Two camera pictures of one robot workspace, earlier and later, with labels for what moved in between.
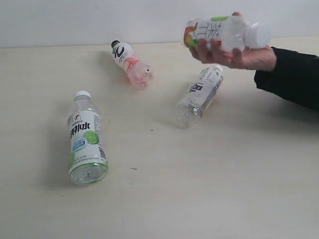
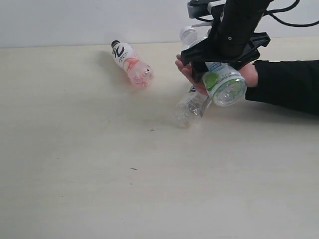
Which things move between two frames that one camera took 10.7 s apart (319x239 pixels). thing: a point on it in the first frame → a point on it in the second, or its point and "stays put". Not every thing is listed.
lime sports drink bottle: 87,161 → 227,87
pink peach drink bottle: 140,74 stays put
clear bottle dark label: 192,108 stays put
